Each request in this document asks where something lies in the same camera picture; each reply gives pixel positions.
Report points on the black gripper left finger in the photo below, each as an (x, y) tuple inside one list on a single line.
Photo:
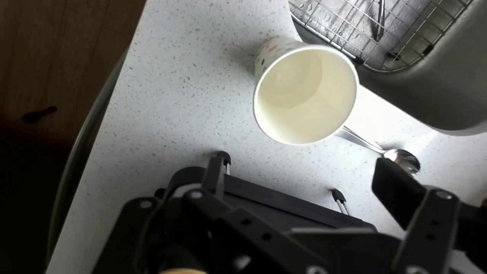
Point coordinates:
[(218, 172)]

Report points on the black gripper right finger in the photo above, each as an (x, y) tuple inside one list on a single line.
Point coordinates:
[(401, 195)]

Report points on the white paper cup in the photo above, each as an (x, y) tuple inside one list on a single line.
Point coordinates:
[(305, 96)]

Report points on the metal spoon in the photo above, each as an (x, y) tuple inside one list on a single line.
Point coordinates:
[(404, 158)]

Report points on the small black tipped pin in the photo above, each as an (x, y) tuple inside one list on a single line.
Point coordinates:
[(338, 198)]

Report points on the stainless steel sink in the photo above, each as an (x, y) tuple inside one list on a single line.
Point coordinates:
[(436, 96)]

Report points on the metal utensil in sink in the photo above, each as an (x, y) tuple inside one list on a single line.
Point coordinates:
[(379, 23)]

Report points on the dark wooden cabinet front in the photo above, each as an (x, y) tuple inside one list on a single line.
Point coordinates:
[(51, 61)]

